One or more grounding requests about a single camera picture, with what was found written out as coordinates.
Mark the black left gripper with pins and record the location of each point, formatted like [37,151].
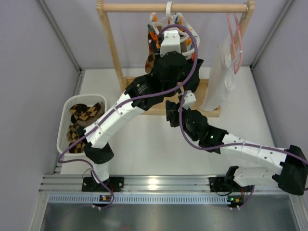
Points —
[157,45]

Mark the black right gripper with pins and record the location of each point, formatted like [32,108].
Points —
[172,111]

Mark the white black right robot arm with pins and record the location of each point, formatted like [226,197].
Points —
[286,169]

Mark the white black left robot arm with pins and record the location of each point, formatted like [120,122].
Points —
[139,96]

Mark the white round clip hanger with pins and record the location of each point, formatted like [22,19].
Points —
[175,21]

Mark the pink clothes hanger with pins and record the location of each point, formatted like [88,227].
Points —
[236,43]

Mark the brown argyle hanging sock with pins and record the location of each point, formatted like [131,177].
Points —
[153,49]

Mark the white hanging cloth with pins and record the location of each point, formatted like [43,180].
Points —
[221,77]

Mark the tan black argyle sock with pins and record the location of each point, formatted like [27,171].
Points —
[77,108]

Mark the yellow black argyle sock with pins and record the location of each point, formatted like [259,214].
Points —
[72,136]

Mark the white perforated plastic basket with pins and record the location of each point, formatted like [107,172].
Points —
[65,122]

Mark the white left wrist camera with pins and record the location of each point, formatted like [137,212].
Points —
[170,42]

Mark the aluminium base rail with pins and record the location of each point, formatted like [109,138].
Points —
[154,190]

